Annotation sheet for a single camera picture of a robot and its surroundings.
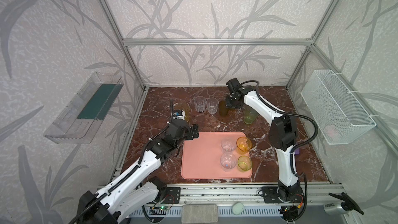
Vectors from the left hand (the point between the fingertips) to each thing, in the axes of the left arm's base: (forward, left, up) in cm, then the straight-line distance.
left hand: (193, 122), depth 79 cm
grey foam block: (-38, -5, -14) cm, 40 cm away
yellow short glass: (-5, -29, -16) cm, 33 cm away
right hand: (+20, -21, -7) cm, 30 cm away
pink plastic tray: (-12, -4, -17) cm, 21 cm away
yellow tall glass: (+24, +9, -20) cm, 33 cm away
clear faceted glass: (+25, -2, -17) cm, 30 cm away
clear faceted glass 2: (+24, -11, -16) cm, 30 cm away
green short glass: (-16, -28, -17) cm, 36 cm away
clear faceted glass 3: (-6, -19, -17) cm, 27 cm away
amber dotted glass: (+18, -18, -14) cm, 29 cm away
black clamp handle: (-35, -62, -1) cm, 71 cm away
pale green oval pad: (-35, -22, -16) cm, 45 cm away
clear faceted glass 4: (-14, -19, -17) cm, 29 cm away
